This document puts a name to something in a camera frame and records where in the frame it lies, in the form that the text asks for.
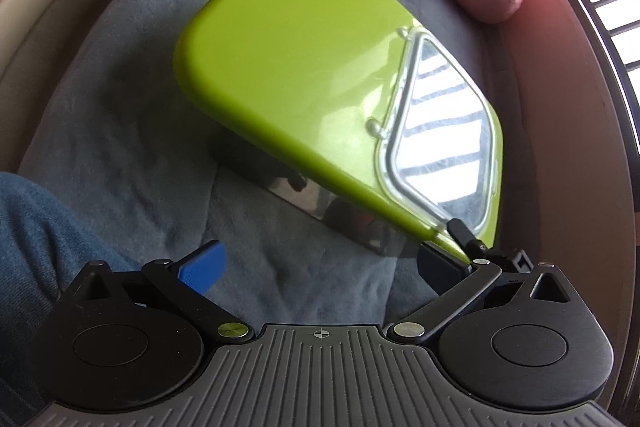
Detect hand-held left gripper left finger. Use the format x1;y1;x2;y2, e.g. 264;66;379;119
65;239;253;345

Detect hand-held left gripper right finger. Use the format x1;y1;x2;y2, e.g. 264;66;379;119
387;242;571;345

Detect metal box with green lid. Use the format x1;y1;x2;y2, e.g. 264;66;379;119
172;0;504;265

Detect grey-blue cushion mat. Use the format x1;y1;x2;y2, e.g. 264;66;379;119
15;0;531;333

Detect person's jeans leg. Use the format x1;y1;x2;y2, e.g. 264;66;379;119
0;171;143;415

